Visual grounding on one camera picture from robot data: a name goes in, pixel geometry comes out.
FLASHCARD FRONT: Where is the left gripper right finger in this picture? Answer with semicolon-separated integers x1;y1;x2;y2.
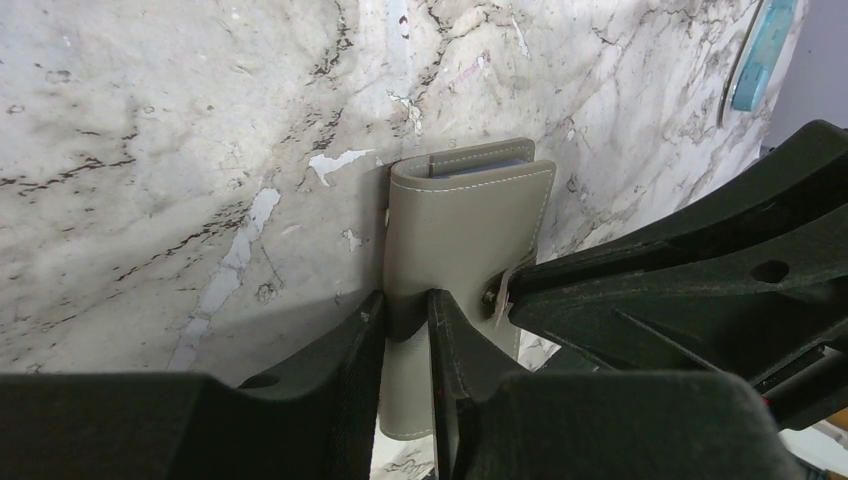
427;289;803;479

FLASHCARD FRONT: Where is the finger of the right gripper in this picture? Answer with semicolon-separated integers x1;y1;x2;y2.
509;120;847;295
510;208;847;385

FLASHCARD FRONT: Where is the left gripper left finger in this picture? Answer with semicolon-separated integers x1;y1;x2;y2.
1;291;386;479

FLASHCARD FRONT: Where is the grey leather card holder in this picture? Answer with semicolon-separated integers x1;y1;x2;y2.
378;137;556;441

